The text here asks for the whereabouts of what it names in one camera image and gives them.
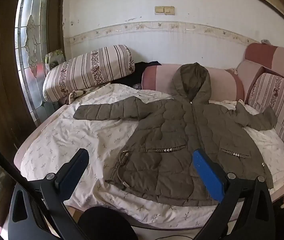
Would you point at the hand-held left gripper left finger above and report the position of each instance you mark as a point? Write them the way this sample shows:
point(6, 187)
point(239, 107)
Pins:
point(74, 170)

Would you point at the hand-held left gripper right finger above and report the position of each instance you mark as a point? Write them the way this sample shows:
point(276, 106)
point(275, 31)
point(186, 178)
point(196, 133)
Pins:
point(207, 175)

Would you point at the olive green hooded puffer jacket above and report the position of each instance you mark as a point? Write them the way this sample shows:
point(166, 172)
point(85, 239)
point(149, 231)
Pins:
point(172, 140)

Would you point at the white floral blanket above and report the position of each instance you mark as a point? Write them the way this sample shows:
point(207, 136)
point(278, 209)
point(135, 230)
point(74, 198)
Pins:
point(62, 140)

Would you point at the person's dark trouser leg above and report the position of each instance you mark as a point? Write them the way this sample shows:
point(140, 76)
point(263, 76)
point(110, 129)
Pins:
point(107, 225)

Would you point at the striped floral back cushion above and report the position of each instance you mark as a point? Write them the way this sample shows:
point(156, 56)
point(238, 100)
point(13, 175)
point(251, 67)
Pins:
point(282, 97)

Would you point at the pink bolster cushion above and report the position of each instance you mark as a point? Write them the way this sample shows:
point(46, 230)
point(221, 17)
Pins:
point(227, 82)

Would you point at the striped floral pillow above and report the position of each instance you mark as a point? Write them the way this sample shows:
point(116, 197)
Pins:
point(87, 72)

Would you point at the pink backrest cushion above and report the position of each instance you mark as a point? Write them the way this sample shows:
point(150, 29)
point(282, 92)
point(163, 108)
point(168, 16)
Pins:
point(282, 57)

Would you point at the floral patterned bag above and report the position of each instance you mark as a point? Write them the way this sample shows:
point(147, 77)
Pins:
point(54, 58)

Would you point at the black cloth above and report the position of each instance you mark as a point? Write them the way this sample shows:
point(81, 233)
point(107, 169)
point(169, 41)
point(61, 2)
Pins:
point(137, 72)

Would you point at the small grey object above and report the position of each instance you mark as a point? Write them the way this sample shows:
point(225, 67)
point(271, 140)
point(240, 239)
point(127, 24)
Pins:
point(265, 41)

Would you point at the stained glass door panel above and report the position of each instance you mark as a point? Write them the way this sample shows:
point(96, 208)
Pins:
point(29, 42)

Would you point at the beige wall switch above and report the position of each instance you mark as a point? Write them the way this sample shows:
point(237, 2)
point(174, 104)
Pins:
point(164, 10)

